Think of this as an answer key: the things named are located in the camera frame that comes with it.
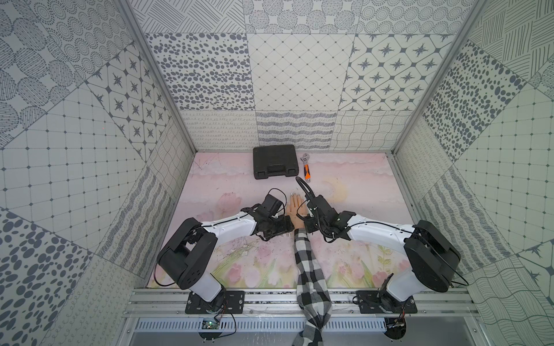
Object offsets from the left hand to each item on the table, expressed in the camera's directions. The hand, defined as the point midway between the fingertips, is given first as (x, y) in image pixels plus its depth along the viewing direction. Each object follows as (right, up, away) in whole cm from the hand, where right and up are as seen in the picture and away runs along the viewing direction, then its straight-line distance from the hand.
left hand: (294, 232), depth 86 cm
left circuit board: (-29, -27, -14) cm, 42 cm away
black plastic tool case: (-9, +31, +29) cm, 43 cm away
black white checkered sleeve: (+6, -17, -14) cm, 22 cm away
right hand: (+6, +4, +4) cm, 8 cm away
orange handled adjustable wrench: (+8, +32, +33) cm, 47 cm away
